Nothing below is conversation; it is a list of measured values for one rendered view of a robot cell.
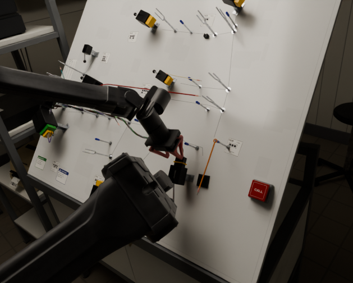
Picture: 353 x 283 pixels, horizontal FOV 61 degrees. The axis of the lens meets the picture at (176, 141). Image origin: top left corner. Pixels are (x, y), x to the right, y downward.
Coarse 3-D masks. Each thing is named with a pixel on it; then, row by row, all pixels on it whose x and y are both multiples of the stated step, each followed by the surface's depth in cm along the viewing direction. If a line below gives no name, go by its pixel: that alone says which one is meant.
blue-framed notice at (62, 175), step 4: (60, 168) 136; (60, 172) 136; (64, 172) 135; (68, 172) 133; (56, 176) 137; (60, 176) 135; (64, 176) 134; (56, 180) 136; (60, 180) 135; (64, 180) 133; (64, 184) 133
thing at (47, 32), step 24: (48, 0) 142; (0, 48) 131; (0, 120) 137; (0, 168) 195; (24, 168) 152; (0, 192) 201; (24, 192) 170; (24, 216) 216; (48, 216) 213; (24, 240) 224
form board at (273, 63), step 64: (128, 0) 137; (192, 0) 117; (256, 0) 103; (320, 0) 91; (128, 64) 128; (192, 64) 111; (256, 64) 98; (320, 64) 87; (128, 128) 120; (192, 128) 105; (256, 128) 93; (64, 192) 132; (192, 192) 100; (192, 256) 95; (256, 256) 85
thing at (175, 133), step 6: (162, 126) 86; (150, 132) 87; (156, 132) 85; (162, 132) 86; (168, 132) 89; (174, 132) 89; (180, 132) 90; (150, 138) 92; (156, 138) 87; (162, 138) 87; (168, 138) 89; (174, 138) 87; (150, 144) 90; (156, 144) 89; (162, 144) 88; (168, 144) 87; (174, 144) 87
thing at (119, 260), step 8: (56, 200) 152; (56, 208) 159; (64, 208) 151; (64, 216) 157; (120, 248) 133; (112, 256) 144; (120, 256) 138; (128, 256) 132; (112, 264) 149; (120, 264) 143; (128, 264) 137; (120, 272) 148; (128, 272) 142
